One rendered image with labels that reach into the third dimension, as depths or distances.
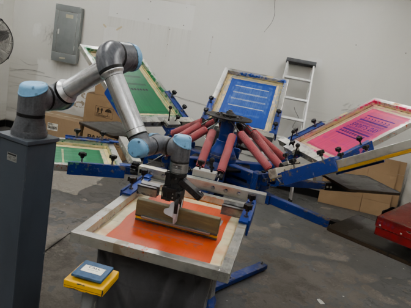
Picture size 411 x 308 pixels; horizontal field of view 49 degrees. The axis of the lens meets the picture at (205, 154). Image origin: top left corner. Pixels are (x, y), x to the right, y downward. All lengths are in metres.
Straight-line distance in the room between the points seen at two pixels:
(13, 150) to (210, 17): 4.55
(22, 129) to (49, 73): 5.08
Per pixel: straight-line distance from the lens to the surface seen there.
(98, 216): 1.86
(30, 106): 2.05
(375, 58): 6.20
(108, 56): 1.80
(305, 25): 6.15
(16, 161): 2.08
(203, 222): 1.86
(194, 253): 1.75
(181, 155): 1.78
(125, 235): 1.81
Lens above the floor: 1.71
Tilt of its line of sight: 13 degrees down
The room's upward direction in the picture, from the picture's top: 10 degrees clockwise
